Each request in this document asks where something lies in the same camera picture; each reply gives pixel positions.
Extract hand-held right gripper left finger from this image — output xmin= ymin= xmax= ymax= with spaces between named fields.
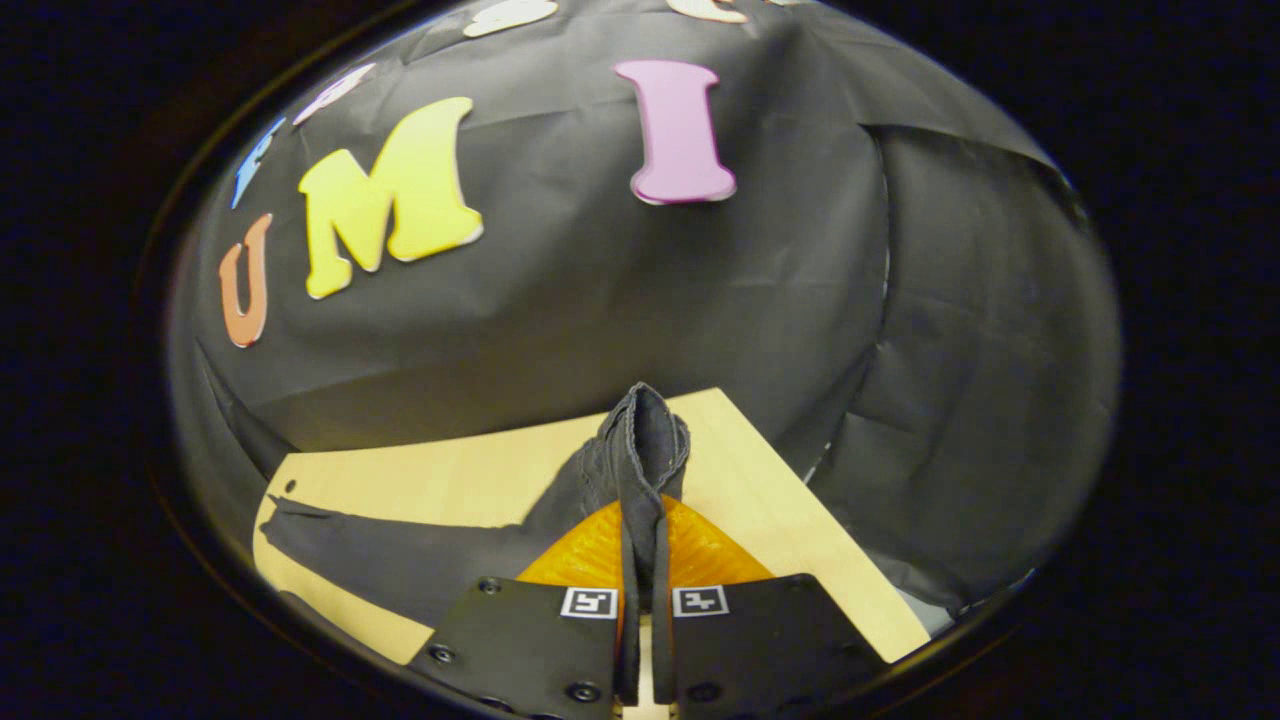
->
xmin=410 ymin=500 xmax=642 ymax=714

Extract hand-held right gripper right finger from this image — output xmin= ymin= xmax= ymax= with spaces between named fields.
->
xmin=652 ymin=497 xmax=889 ymax=714

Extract black jeans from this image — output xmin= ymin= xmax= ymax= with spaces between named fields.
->
xmin=258 ymin=382 xmax=693 ymax=629

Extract black backdrop cloth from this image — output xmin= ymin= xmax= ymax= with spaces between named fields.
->
xmin=168 ymin=0 xmax=1121 ymax=613

